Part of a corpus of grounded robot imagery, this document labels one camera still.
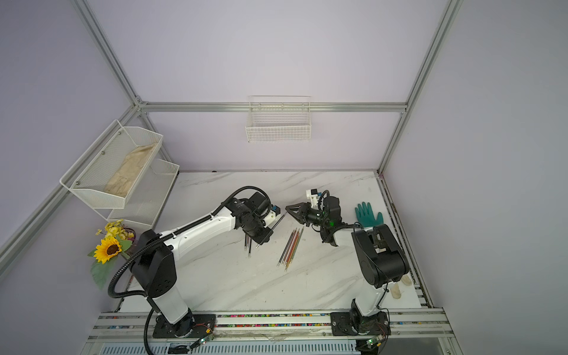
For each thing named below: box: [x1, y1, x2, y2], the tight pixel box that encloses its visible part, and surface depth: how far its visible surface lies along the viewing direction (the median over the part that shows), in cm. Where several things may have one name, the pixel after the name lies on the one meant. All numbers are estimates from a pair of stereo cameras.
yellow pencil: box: [284, 232, 303, 272], surface depth 92 cm
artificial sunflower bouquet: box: [88, 218, 135, 290], surface depth 67 cm
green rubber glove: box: [355, 201, 384, 228], surface depth 103 cm
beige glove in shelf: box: [104, 142, 159, 197], surface depth 81 cm
